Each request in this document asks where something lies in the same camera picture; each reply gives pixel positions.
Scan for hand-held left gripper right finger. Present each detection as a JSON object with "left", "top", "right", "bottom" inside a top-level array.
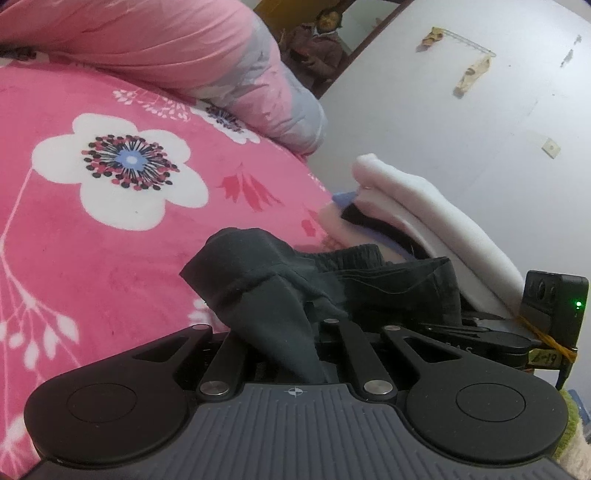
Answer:
[{"left": 314, "top": 318, "right": 465, "bottom": 400}]

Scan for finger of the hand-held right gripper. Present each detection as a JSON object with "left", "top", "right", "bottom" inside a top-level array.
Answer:
[{"left": 416, "top": 322, "right": 491, "bottom": 334}]

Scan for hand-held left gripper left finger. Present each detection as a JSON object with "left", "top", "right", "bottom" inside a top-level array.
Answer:
[{"left": 131, "top": 323, "right": 250, "bottom": 400}]

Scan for dark grey pants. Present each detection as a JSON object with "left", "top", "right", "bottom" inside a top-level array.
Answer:
[{"left": 179, "top": 227, "right": 465, "bottom": 386}]

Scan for yellow green fuzzy cloth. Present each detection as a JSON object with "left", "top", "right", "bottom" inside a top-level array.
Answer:
[{"left": 551, "top": 390, "right": 583, "bottom": 467}]

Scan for white folded towel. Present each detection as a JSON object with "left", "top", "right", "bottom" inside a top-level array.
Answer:
[{"left": 352, "top": 154, "right": 525, "bottom": 319}]

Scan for pale pink folded cloth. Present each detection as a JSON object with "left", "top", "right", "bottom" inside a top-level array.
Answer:
[{"left": 318, "top": 203, "right": 407, "bottom": 264}]

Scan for black folded garment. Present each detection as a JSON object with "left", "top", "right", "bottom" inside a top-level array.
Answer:
[{"left": 341, "top": 202, "right": 430, "bottom": 259}]

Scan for pink floral bed sheet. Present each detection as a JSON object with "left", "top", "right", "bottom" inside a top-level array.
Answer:
[{"left": 0, "top": 62, "right": 342, "bottom": 472}]

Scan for pink grey duvet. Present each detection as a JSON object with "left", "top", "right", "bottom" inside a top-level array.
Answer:
[{"left": 0, "top": 0, "right": 328, "bottom": 155}]

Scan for wooden door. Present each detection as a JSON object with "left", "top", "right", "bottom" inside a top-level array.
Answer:
[{"left": 253, "top": 0, "right": 296, "bottom": 19}]

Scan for yellow wall ornament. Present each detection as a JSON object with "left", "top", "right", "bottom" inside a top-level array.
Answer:
[
  {"left": 418, "top": 27, "right": 445, "bottom": 51},
  {"left": 454, "top": 54, "right": 493, "bottom": 95}
]

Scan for thin wall hook rail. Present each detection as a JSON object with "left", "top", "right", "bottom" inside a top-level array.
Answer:
[{"left": 441, "top": 28, "right": 498, "bottom": 57}]

